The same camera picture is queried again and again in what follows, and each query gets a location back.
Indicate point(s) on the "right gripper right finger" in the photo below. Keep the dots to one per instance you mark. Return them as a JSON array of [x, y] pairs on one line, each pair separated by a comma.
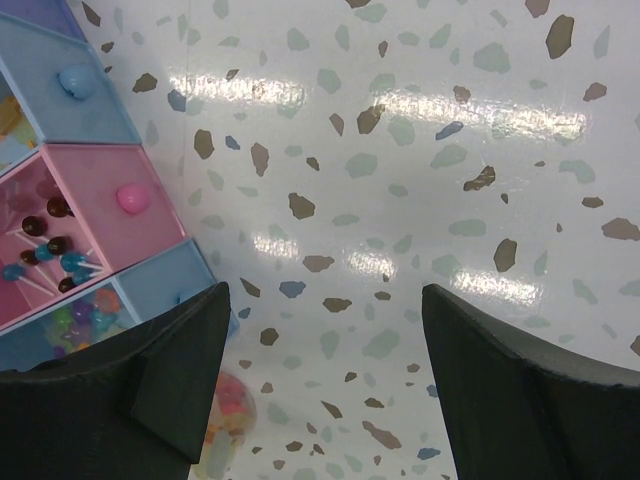
[[518, 407]]

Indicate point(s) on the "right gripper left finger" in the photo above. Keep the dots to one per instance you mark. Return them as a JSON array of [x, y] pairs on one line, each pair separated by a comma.
[[133, 406]]

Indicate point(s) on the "clear plastic jar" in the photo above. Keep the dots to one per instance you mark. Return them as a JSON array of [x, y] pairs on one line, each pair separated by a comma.
[[231, 419]]

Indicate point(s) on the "four-compartment candy tray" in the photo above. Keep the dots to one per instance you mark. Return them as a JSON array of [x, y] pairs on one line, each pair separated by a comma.
[[89, 148]]

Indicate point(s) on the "star candies pile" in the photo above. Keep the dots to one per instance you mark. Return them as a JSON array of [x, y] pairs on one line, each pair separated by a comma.
[[91, 318]]

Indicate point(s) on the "lollipops pile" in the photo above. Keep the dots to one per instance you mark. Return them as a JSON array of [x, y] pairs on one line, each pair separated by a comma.
[[49, 263]]

